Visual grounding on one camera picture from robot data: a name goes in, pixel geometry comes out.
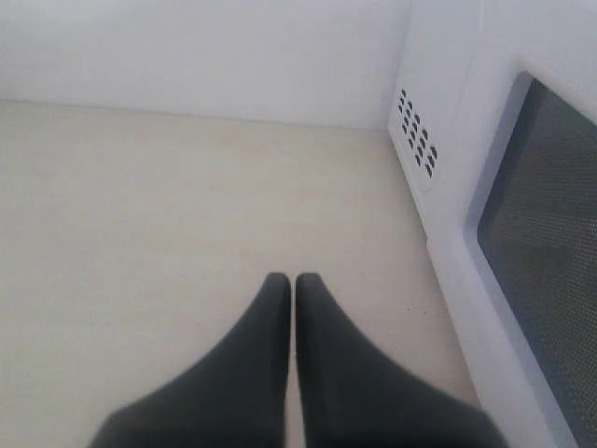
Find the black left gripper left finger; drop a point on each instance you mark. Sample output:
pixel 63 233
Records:
pixel 232 397

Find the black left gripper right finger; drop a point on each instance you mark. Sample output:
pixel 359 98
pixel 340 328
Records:
pixel 353 395

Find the white microwave door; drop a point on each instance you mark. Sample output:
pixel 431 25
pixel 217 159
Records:
pixel 527 224

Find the white microwave oven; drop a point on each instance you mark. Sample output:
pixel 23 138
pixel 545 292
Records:
pixel 434 116

